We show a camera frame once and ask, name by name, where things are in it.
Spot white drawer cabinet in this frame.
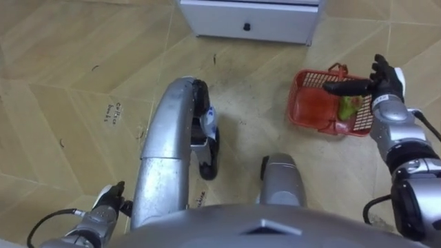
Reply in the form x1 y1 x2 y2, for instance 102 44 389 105
174 0 327 47

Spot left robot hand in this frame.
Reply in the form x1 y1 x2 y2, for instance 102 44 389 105
92 180 134 218

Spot red plastic basket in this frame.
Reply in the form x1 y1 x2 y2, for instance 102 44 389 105
287 62 376 138

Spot robot legs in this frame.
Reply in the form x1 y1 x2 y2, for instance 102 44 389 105
130 76 308 231

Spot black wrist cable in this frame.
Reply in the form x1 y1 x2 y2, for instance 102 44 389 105
25 207 86 248
407 107 441 143

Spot green soft toy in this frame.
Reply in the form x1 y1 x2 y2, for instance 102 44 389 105
336 94 365 121

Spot robot body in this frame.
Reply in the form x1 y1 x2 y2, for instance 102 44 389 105
108 203 431 248

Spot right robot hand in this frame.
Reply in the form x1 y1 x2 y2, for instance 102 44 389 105
322 53 407 103

